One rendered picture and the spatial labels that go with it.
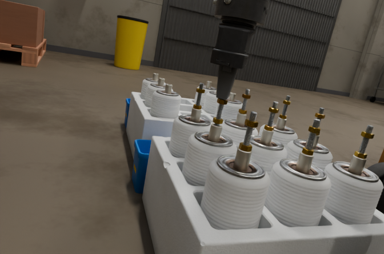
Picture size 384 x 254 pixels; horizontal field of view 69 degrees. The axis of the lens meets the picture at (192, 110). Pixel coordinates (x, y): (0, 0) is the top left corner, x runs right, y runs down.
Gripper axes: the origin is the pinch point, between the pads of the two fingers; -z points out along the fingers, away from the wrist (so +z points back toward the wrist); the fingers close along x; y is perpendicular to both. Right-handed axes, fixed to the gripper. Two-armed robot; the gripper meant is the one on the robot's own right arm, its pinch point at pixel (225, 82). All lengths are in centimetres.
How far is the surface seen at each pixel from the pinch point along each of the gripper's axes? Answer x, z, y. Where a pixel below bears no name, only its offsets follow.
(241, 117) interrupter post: 15.3, -9.2, -3.6
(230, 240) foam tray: -17.9, -18.4, -7.2
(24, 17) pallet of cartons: 140, 2, 187
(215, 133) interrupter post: -1.1, -9.8, -0.2
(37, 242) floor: -12.4, -36.3, 27.5
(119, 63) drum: 254, -31, 161
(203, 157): -4.7, -13.5, 0.6
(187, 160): -3.2, -15.6, 3.5
